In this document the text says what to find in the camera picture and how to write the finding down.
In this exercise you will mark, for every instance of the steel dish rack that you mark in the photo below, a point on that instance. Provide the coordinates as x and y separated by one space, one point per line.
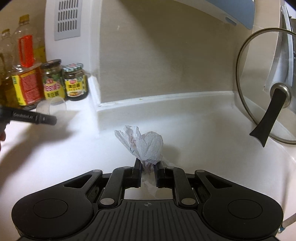
289 221

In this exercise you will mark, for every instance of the small pickle jar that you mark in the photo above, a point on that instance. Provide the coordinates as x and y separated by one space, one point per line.
75 81

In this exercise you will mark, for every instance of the tall green pickle jar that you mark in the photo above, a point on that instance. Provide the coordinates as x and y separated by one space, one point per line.
52 78

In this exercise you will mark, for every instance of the white wall vent panel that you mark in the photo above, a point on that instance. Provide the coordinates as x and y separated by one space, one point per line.
72 34

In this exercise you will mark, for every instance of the white tissue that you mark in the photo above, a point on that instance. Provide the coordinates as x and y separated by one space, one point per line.
148 148

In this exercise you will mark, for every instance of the clear plastic cup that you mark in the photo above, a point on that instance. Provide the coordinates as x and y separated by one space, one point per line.
54 106

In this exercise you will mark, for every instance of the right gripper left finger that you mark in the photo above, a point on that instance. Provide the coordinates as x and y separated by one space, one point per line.
115 183

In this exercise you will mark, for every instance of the large dark oil bottle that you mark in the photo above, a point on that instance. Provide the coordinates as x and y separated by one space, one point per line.
8 92

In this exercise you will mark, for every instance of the glass pot lid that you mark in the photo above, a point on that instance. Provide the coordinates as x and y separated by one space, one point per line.
265 80

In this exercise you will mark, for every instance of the yellow red label oil bottle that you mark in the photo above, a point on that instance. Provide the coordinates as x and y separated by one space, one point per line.
26 73

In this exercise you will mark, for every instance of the blue white wall appliance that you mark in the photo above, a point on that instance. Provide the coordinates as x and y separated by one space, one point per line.
232 12

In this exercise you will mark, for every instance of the person left hand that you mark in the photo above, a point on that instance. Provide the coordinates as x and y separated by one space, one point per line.
2 137

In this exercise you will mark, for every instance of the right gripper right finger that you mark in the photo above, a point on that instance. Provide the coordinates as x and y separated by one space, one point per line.
176 180

